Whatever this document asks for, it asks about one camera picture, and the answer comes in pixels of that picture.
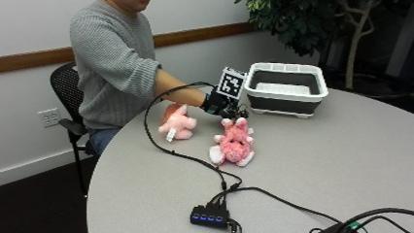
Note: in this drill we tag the pink spotted plush toy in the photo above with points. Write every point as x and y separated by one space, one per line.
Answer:
235 142

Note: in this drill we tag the white marker cube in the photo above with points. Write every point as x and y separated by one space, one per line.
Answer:
231 83

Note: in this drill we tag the white and black basin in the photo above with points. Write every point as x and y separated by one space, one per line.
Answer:
285 89

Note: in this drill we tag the light pink plush toy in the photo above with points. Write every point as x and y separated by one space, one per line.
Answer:
177 124

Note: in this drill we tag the green potted tree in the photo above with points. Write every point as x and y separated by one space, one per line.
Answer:
319 29

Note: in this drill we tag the the person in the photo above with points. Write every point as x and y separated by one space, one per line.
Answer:
115 64

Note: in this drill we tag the black usb hub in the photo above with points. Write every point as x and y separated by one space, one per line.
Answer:
209 217

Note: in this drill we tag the black mesh office chair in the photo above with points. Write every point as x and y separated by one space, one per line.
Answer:
68 97

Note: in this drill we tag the wooden wall rail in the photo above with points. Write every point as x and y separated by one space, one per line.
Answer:
130 43

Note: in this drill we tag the white wall outlet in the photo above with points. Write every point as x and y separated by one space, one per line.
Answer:
50 117

